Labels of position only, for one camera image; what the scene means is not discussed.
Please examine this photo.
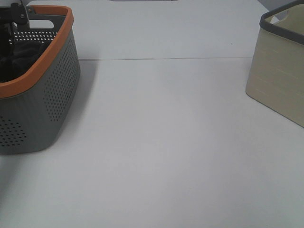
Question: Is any grey perforated basket orange rim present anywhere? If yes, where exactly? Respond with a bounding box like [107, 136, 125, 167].
[0, 5, 80, 154]

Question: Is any dark grey towel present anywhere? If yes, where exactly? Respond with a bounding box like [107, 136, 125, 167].
[0, 40, 51, 83]

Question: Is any beige fabric bin grey rim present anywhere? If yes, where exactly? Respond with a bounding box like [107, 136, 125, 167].
[246, 0, 304, 126]

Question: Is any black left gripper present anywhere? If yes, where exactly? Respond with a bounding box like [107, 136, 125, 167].
[0, 2, 30, 58]

